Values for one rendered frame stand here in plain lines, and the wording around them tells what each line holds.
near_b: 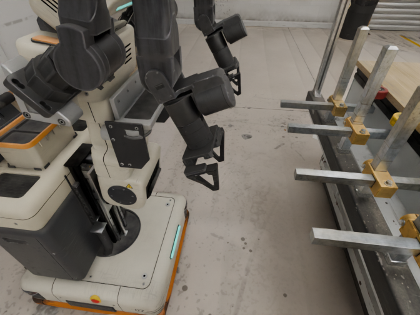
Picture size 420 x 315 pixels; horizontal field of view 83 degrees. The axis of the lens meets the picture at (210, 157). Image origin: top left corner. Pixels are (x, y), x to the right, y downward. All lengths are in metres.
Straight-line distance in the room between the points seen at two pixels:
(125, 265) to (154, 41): 1.05
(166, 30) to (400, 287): 0.83
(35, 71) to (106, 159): 0.36
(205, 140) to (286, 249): 1.24
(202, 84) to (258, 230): 1.34
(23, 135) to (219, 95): 0.76
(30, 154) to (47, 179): 0.09
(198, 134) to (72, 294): 1.03
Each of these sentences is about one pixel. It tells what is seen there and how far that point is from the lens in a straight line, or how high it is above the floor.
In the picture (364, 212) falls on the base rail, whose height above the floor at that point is 0.70.
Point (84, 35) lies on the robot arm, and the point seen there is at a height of 1.28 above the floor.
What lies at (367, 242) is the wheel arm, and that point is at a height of 0.85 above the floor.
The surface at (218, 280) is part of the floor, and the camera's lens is 1.48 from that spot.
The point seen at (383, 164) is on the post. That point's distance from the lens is 0.94.
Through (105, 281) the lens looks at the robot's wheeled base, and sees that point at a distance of 1.26.
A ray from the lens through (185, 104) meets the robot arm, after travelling 0.43.
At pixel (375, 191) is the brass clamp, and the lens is 0.93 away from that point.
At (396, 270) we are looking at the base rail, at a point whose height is 0.70.
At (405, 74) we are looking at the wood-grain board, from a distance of 1.62.
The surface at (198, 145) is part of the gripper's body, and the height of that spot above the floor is 1.09.
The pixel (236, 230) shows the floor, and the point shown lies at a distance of 1.63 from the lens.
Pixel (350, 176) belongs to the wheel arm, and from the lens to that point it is 0.90.
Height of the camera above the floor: 1.38
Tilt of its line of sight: 41 degrees down
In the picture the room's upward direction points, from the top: straight up
